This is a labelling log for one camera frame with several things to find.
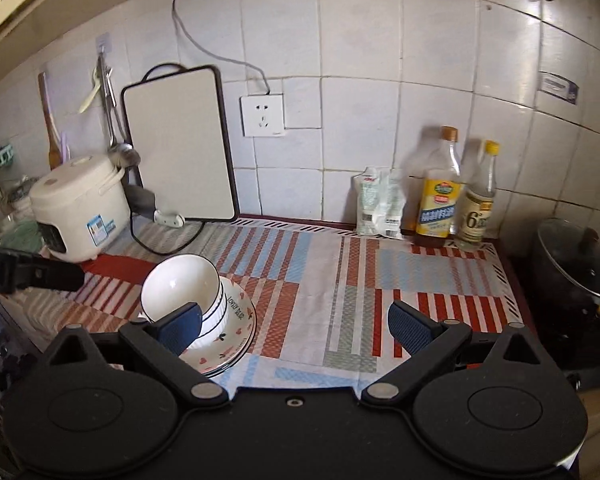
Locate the white cutting board stand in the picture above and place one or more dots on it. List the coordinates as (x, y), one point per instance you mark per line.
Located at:
(168, 218)

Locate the clear adhesive wall hook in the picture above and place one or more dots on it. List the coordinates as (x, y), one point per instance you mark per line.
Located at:
(103, 44)

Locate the yellow label cooking wine bottle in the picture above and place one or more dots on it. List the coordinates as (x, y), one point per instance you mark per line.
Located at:
(437, 200)

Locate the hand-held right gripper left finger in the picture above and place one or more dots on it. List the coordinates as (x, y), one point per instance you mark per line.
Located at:
(182, 330)

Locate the dark pot with glass lid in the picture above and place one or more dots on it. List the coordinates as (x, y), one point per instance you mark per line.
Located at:
(575, 260)

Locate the black gas stove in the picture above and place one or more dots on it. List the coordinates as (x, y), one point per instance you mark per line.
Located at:
(555, 340)

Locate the cream rice paddle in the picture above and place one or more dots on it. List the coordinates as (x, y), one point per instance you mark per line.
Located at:
(90, 95)

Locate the metal ladle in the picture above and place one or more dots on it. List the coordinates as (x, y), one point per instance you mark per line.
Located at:
(124, 155)

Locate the white ribbed bowl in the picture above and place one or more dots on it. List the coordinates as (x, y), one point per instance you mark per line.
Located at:
(177, 280)
(207, 342)
(223, 305)

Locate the wooden spatula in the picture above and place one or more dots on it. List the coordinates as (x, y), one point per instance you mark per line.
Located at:
(50, 125)

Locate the dark wall sticker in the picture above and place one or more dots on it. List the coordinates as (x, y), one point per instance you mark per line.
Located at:
(557, 87)

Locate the striped patchwork tablecloth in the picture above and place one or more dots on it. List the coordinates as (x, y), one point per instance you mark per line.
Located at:
(340, 280)

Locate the white wall socket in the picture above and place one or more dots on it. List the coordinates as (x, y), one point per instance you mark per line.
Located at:
(262, 115)

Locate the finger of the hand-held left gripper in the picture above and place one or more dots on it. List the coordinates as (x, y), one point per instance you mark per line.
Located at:
(55, 276)

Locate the white cutting board dark rim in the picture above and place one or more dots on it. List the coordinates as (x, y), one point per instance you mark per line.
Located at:
(180, 145)

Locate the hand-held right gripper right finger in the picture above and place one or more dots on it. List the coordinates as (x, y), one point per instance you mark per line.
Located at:
(411, 332)

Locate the clear vinegar bottle yellow cap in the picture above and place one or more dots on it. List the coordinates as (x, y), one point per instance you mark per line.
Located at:
(477, 210)

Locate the clear plastic seasoning bag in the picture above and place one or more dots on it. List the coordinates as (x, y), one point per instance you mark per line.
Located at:
(380, 205)

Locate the teal fried egg print plate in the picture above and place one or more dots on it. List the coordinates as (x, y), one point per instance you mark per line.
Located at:
(241, 356)

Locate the grey utensil holder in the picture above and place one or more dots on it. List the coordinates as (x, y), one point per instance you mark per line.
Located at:
(141, 195)

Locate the green round lid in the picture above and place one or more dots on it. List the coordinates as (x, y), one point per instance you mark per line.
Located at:
(20, 235)

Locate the cream rice cooker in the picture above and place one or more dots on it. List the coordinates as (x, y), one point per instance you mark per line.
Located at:
(80, 200)

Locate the bunny and carrot print plate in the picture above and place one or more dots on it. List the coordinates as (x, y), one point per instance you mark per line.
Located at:
(239, 317)

